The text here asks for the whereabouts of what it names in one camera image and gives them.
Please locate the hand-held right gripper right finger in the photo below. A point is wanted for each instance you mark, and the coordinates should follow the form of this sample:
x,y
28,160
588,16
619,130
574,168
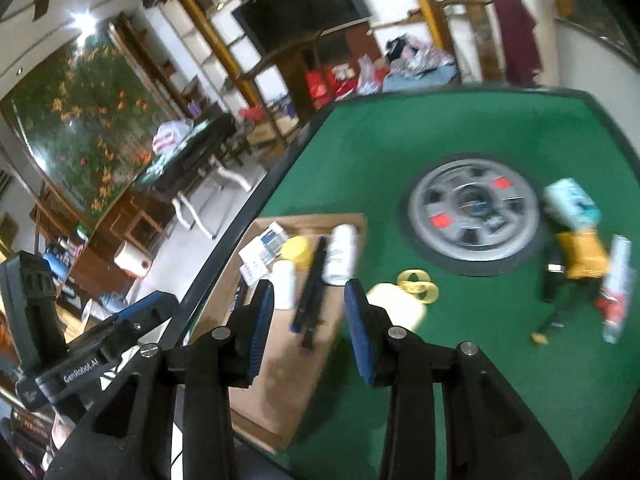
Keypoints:
x,y
357,335

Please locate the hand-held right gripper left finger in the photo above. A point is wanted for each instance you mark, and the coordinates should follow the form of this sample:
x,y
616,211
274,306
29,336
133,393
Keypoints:
x,y
260,330

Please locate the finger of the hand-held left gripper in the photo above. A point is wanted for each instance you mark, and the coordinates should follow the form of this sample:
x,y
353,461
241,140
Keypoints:
x,y
150,305

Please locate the black printed box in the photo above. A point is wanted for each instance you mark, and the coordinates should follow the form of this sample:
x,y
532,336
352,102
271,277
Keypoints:
x,y
241,297

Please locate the cream plastic case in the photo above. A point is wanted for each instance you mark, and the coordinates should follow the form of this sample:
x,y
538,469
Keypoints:
x,y
397,307

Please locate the small white pill bottle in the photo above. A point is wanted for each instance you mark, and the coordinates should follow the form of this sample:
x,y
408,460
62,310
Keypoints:
x,y
282,280

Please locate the white grey medicine box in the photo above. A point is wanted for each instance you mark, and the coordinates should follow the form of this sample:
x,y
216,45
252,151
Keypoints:
x,y
252,267

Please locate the shallow cardboard box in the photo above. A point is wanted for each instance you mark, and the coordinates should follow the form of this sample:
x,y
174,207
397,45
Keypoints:
x,y
295,390

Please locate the white bottle blue label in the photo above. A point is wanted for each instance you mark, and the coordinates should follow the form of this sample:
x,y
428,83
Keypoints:
x,y
340,255

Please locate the yellow lid jar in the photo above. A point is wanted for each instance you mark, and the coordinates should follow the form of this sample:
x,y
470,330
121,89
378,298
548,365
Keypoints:
x,y
295,250

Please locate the white blue medicine box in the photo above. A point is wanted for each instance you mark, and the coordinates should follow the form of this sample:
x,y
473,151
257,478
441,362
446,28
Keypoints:
x,y
272,240

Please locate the black marker pen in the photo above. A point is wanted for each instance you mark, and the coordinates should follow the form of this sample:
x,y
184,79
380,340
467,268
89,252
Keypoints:
x,y
540,337

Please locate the black clip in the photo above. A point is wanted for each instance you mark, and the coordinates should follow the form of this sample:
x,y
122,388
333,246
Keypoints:
x,y
555,280

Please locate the orange yellow packet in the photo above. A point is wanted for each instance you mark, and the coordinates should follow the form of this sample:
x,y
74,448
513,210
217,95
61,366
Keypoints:
x,y
582,255

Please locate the teal tissue packet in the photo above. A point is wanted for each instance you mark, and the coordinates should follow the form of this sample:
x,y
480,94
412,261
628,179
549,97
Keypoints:
x,y
570,202

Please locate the red and white tube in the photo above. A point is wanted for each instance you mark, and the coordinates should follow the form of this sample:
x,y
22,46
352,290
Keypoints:
x,y
617,285

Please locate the white paper roll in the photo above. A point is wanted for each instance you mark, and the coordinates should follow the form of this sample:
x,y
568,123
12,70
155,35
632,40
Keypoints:
x,y
130,257

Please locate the yellow tape rings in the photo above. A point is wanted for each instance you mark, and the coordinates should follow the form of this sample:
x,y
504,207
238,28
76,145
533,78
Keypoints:
x,y
421,285

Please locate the round grey table centre panel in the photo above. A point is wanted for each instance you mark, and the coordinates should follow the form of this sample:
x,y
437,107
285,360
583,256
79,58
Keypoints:
x,y
430,200

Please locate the white plastic bag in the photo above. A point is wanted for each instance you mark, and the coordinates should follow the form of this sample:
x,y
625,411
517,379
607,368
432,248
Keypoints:
x,y
170,137

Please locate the black side table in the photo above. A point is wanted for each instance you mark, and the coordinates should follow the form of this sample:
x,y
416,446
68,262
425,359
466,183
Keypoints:
x,y
200,140

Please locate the red bag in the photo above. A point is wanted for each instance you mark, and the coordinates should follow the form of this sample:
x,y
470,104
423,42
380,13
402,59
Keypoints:
x,y
317,87

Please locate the pile of clothes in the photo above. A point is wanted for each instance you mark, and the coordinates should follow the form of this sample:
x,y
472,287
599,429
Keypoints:
x,y
420,60

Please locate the black television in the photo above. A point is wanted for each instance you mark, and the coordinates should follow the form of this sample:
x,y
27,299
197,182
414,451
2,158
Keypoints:
x,y
300,5

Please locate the dark red garment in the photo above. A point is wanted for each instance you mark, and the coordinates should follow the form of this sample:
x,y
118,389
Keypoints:
x,y
517,35

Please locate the floral wall mural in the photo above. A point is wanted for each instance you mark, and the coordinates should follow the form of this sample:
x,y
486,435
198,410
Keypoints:
x,y
75,125

